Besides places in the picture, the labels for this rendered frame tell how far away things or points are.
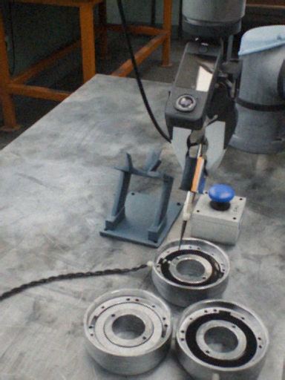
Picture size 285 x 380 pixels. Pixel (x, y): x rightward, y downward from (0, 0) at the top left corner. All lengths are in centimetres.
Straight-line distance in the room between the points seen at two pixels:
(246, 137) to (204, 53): 43
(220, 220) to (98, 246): 19
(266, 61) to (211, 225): 36
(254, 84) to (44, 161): 44
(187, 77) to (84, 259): 31
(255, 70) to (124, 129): 31
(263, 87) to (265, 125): 8
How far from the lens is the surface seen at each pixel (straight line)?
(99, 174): 96
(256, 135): 105
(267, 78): 101
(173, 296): 67
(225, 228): 78
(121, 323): 65
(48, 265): 76
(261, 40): 100
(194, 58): 64
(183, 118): 59
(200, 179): 70
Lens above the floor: 129
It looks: 32 degrees down
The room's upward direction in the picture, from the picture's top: 1 degrees clockwise
